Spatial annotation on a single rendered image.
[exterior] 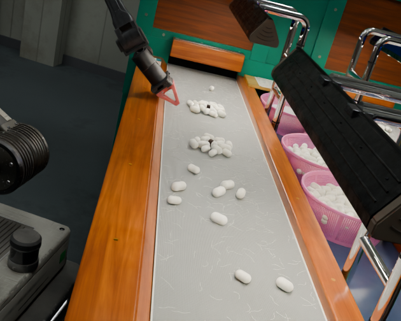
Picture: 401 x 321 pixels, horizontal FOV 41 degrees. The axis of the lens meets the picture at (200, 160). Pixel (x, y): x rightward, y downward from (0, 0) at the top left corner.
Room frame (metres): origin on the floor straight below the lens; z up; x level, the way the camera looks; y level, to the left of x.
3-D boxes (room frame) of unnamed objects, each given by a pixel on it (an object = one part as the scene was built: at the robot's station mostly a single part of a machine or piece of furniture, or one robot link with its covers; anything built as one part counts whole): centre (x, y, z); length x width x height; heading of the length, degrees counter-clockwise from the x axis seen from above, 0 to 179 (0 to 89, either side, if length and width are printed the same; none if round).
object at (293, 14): (1.76, -0.12, 0.90); 0.20 x 0.19 x 0.45; 8
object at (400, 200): (0.79, -0.18, 1.08); 0.62 x 0.08 x 0.07; 8
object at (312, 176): (1.25, -0.39, 0.72); 0.27 x 0.27 x 0.10
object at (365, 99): (2.28, -0.59, 0.83); 0.30 x 0.06 x 0.07; 98
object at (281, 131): (1.96, -0.29, 0.72); 0.27 x 0.27 x 0.10
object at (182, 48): (2.18, 0.09, 0.83); 0.30 x 0.06 x 0.07; 98
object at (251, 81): (2.18, -0.26, 0.77); 0.33 x 0.15 x 0.01; 98
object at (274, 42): (1.75, -0.04, 1.08); 0.62 x 0.08 x 0.07; 8
